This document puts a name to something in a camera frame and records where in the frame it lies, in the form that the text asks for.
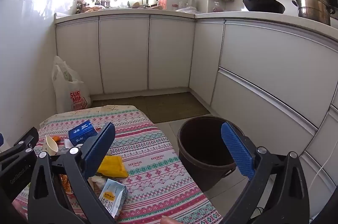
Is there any blue carton box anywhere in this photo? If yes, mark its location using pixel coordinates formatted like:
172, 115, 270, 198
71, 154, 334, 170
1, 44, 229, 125
68, 120, 99, 146

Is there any light blue milk carton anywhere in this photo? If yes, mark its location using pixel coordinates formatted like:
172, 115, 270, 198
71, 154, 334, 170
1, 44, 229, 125
98, 179, 128, 219

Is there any orange snack packet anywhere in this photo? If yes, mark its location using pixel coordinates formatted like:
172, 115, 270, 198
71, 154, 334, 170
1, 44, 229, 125
59, 174, 73, 194

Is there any yellow packet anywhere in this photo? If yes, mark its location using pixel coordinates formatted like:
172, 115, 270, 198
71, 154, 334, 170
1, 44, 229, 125
97, 155, 129, 178

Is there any white crumpled plastic wrap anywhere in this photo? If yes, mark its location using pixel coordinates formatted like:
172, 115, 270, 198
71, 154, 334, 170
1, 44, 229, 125
176, 6, 198, 13

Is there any stacked steel pot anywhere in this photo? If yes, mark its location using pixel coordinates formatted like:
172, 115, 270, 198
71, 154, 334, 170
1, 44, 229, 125
292, 0, 336, 26

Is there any brown plastic bucket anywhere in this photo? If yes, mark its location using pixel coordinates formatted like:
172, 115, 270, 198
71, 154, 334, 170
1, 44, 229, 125
177, 115, 245, 192

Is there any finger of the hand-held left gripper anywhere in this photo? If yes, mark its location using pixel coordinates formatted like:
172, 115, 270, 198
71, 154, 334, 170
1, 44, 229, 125
0, 127, 40, 162

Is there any red food bag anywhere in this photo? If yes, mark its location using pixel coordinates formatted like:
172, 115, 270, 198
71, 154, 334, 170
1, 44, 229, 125
211, 1, 225, 13

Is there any white plastic shopping bag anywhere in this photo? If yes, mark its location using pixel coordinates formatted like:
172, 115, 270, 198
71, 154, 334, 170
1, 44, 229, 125
51, 55, 91, 113

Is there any patterned striped blanket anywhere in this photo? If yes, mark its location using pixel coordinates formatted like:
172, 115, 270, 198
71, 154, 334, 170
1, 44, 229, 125
12, 105, 224, 224

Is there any brown floor mat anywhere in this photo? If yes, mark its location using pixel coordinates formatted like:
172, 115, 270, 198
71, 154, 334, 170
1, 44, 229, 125
91, 92, 210, 124

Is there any white paper cup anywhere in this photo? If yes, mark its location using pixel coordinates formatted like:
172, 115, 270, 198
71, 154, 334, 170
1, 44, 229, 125
44, 135, 60, 156

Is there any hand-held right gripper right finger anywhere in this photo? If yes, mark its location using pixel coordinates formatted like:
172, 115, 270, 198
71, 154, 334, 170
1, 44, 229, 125
221, 122, 309, 224

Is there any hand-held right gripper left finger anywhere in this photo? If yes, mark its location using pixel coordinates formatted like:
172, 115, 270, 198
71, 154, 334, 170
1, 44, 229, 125
28, 122, 118, 224

